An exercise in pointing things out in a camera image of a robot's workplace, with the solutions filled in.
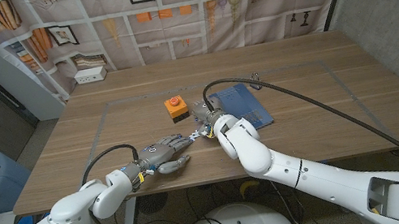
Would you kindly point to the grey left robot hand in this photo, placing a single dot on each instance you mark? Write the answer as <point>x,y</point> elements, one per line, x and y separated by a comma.
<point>159,152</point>

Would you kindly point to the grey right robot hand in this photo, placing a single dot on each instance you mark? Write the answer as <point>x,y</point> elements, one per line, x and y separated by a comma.
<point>207,110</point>

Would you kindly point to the white puzzle piece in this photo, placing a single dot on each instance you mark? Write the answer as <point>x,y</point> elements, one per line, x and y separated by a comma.
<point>199,132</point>
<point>192,137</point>

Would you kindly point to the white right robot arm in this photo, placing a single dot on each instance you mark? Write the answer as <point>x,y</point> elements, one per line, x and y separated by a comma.
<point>252,152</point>

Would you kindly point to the orange emergency button box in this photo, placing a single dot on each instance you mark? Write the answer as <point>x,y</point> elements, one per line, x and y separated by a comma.
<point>176,110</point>

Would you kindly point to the blue notebook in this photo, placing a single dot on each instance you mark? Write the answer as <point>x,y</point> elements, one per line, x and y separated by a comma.
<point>247,103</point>

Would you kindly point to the black round fan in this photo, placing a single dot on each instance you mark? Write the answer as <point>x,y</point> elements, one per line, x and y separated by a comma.
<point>152,203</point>

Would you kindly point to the small metal padlock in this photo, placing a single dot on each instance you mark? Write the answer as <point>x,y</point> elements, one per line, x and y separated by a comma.
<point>255,84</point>

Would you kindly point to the yellow curved object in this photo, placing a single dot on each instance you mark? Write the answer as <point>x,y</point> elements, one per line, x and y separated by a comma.
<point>246,188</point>

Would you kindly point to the printed bookshelf backdrop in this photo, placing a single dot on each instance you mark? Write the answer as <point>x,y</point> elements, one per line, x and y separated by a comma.
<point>169,31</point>

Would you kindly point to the white power strip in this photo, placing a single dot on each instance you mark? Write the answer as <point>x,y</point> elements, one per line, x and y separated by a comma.
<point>90,75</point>

